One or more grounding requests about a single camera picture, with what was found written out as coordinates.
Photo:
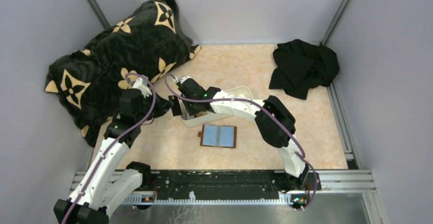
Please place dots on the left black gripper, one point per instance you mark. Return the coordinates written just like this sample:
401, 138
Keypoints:
163, 105

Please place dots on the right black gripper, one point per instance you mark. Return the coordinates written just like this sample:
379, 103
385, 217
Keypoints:
190, 112

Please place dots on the white oblong plastic tray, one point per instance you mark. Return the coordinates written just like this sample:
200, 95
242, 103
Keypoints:
191, 121

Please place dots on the brown leather card holder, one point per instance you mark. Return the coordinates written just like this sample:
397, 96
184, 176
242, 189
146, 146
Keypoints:
218, 136

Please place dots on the black cloth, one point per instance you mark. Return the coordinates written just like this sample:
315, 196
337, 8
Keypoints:
301, 66

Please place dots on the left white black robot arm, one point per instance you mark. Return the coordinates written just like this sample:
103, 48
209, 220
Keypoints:
96, 198

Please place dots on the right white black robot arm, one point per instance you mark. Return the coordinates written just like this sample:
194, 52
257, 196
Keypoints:
274, 121

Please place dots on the grey VIP card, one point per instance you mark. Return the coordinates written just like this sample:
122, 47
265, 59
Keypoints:
175, 108

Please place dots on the black floral plush pillow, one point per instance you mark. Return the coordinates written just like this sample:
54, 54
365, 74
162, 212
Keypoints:
89, 82

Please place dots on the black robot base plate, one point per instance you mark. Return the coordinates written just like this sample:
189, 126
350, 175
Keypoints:
224, 184

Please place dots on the white slotted cable duct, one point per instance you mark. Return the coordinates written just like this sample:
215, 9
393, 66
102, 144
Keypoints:
138, 199

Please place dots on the aluminium frame rail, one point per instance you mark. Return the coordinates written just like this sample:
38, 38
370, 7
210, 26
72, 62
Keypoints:
168, 144

